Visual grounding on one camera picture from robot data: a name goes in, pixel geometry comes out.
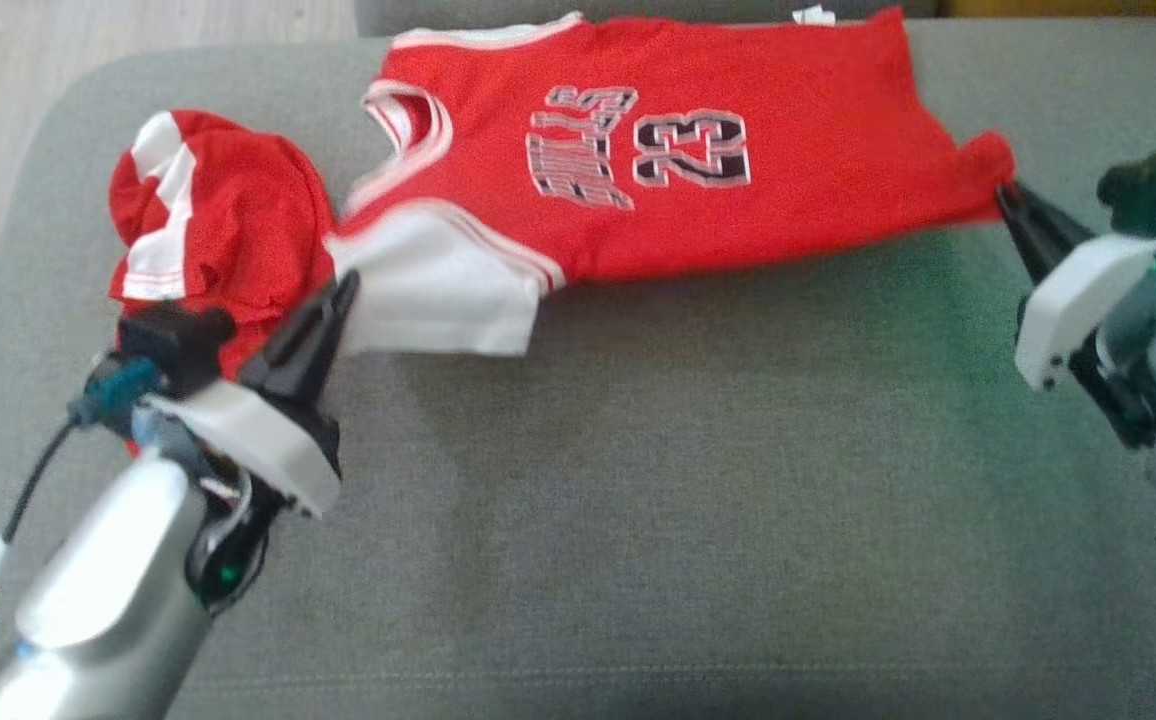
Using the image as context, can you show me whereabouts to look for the red number 23 jersey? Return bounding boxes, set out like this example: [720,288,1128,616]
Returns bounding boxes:
[323,5,1017,358]

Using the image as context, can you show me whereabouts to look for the large grey sofa seat cushion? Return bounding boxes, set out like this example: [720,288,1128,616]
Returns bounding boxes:
[0,15,1156,720]

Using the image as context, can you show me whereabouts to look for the red white-striped shorts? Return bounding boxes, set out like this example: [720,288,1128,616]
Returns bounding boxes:
[106,108,339,386]

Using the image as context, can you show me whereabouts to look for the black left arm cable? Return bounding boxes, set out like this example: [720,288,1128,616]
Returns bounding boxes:
[0,420,79,701]

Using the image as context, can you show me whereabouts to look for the yellow sofa back cushion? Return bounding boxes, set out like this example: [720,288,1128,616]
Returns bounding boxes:
[938,0,1156,21]

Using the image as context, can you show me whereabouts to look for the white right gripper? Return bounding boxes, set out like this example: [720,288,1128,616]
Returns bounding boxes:
[996,182,1156,391]

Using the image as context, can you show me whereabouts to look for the small grey sofa seat cushion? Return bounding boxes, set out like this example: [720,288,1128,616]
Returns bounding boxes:
[353,0,939,36]

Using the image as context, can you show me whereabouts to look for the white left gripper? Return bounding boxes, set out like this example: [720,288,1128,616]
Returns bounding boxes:
[143,275,361,519]

